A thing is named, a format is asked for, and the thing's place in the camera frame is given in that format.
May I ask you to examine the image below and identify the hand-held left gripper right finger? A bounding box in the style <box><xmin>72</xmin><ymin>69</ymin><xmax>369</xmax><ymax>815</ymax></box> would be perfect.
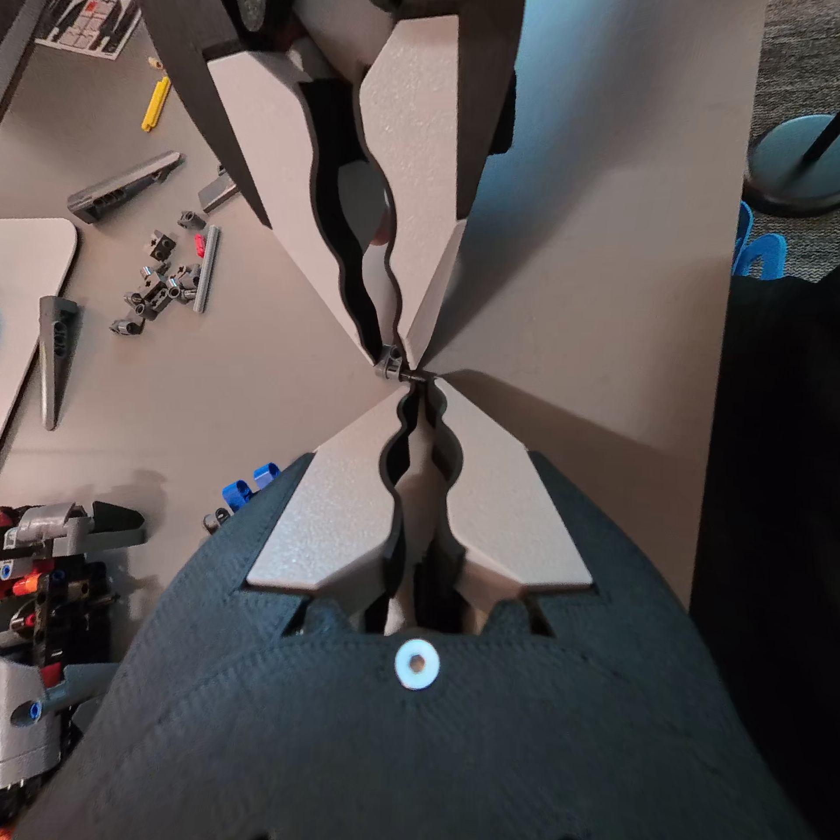
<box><xmin>423</xmin><ymin>379</ymin><xmax>596</xmax><ymax>632</ymax></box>

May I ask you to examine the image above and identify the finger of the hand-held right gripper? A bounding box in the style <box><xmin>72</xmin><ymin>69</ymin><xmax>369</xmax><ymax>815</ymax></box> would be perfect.
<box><xmin>205</xmin><ymin>38</ymin><xmax>396</xmax><ymax>367</ymax></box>
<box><xmin>356</xmin><ymin>14</ymin><xmax>468</xmax><ymax>368</ymax></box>

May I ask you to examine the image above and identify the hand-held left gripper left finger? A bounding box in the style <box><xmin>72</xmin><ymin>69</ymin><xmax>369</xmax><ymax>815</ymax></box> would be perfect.
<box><xmin>246</xmin><ymin>382</ymin><xmax>421</xmax><ymax>634</ymax></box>

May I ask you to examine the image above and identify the yellow lego axle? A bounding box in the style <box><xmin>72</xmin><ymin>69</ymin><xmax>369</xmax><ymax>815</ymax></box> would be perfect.
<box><xmin>141</xmin><ymin>75</ymin><xmax>173</xmax><ymax>133</ymax></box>

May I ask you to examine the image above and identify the long grey lego axle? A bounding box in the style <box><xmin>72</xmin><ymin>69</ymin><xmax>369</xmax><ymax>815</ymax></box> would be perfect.
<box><xmin>192</xmin><ymin>225</ymin><xmax>223</xmax><ymax>315</ymax></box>

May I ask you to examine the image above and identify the pile of grey lego connectors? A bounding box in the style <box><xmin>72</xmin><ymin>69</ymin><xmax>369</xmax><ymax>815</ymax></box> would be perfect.
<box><xmin>109</xmin><ymin>210</ymin><xmax>202</xmax><ymax>336</ymax></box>

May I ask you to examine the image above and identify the partly built lego model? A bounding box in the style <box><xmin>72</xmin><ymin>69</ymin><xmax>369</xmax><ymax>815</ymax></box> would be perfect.
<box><xmin>0</xmin><ymin>500</ymin><xmax>147</xmax><ymax>798</ymax></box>

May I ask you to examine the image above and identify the dark grey lego wedge panel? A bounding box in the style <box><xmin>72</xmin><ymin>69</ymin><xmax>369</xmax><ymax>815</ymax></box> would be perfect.
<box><xmin>38</xmin><ymin>295</ymin><xmax>85</xmax><ymax>433</ymax></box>

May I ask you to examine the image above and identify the person's right hand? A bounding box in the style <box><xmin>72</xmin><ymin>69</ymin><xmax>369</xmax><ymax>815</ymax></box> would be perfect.
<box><xmin>341</xmin><ymin>163</ymin><xmax>396</xmax><ymax>248</ymax></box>

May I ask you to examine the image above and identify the grey flat plate piece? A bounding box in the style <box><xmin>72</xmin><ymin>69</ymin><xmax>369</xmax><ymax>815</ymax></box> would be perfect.
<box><xmin>198</xmin><ymin>164</ymin><xmax>241</xmax><ymax>215</ymax></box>

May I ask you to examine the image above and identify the instruction booklet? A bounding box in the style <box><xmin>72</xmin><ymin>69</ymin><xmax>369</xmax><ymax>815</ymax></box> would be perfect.
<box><xmin>33</xmin><ymin>0</ymin><xmax>143</xmax><ymax>61</ymax></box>

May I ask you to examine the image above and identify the black clothing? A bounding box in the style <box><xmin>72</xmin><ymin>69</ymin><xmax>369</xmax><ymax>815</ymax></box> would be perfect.
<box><xmin>688</xmin><ymin>268</ymin><xmax>840</xmax><ymax>840</ymax></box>

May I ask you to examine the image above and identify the blue plastic object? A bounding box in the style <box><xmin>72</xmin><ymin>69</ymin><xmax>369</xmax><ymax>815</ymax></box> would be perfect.
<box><xmin>733</xmin><ymin>200</ymin><xmax>789</xmax><ymax>282</ymax></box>

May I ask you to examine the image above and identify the round grey stand base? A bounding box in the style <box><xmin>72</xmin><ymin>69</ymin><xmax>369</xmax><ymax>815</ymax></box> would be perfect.
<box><xmin>743</xmin><ymin>113</ymin><xmax>840</xmax><ymax>218</ymax></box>

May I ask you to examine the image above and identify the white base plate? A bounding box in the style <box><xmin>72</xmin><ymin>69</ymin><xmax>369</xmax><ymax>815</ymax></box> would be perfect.
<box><xmin>0</xmin><ymin>218</ymin><xmax>79</xmax><ymax>442</ymax></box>

